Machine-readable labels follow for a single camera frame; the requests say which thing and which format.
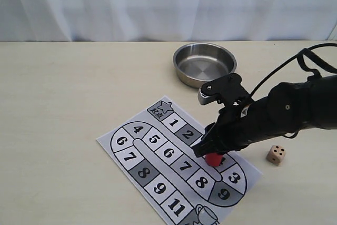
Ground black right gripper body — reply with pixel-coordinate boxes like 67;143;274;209
213;106;257;153

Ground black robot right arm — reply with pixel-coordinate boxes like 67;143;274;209
192;74;336;157

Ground stainless steel round bowl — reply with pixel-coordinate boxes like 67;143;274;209
173;42;237;89

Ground white curtain backdrop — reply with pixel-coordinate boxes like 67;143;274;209
1;0;336;42

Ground red cylinder game piece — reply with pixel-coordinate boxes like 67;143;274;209
205;153;223;167

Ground wooden die black pips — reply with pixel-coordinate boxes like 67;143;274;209
266;145;286;166

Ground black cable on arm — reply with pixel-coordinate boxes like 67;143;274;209
249;43;337;96

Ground paper number game board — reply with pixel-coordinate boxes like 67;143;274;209
97;97;261;224

